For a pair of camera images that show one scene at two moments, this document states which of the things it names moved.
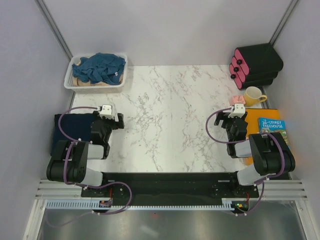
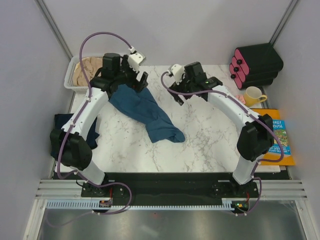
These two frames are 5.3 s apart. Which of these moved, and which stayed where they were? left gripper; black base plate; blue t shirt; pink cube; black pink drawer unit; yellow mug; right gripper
Moved: blue t shirt; left gripper; right gripper
Stayed: black base plate; black pink drawer unit; yellow mug; pink cube
